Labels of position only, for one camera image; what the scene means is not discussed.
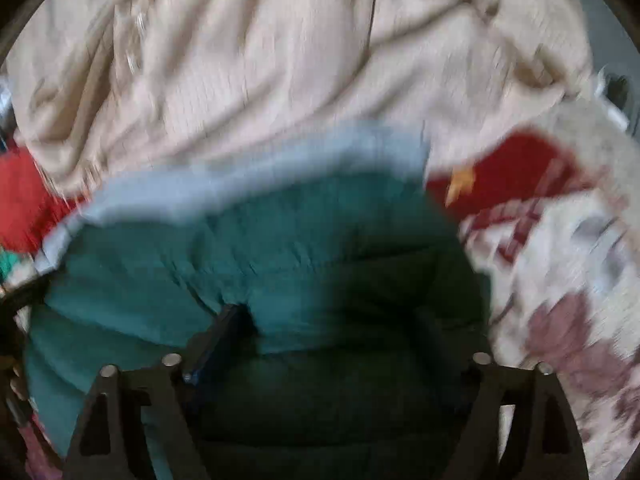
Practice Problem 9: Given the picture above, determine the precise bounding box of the green quilted puffer jacket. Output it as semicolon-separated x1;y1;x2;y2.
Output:
25;174;488;479

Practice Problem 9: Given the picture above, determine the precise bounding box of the teal green cloth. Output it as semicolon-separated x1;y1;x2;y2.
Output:
0;248;22;283

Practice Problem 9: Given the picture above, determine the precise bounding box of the floral white red bedspread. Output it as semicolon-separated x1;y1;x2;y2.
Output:
0;96;640;480

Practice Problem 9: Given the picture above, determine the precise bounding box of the red ruffled pillow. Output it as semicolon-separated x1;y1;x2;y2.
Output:
0;148;86;254

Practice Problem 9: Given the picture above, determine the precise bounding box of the light blue folded garment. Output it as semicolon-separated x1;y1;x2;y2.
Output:
35;122;431;273

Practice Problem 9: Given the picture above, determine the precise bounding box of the beige embroidered blanket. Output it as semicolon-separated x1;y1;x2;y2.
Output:
6;0;593;196

